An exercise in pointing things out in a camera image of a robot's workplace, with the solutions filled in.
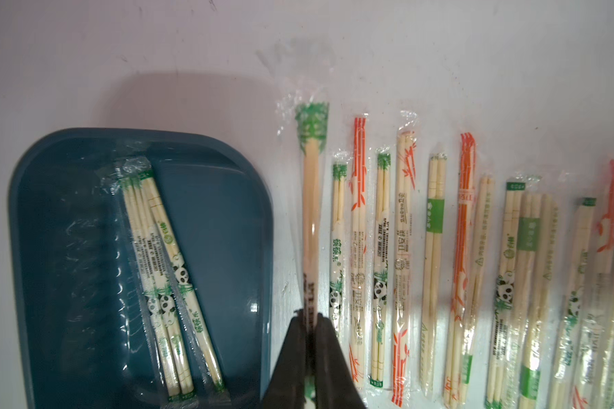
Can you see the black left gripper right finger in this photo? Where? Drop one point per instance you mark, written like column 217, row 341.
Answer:
column 334, row 386

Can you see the leaf top chopsticks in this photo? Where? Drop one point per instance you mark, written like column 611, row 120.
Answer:
column 303, row 137
column 337, row 242

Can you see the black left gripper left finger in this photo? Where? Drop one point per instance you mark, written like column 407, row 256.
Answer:
column 287, row 385

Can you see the teal plastic storage box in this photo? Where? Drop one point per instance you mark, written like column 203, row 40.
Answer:
column 82, row 337

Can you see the green leaf chopstick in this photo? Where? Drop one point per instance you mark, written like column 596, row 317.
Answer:
column 503, row 299

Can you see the green band chopsticks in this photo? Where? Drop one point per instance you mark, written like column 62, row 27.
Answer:
column 530, row 374

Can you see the green top chopsticks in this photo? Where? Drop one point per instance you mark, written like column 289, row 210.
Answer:
column 526, row 245

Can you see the plain chopsticks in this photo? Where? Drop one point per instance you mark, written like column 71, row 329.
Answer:
column 567, row 343

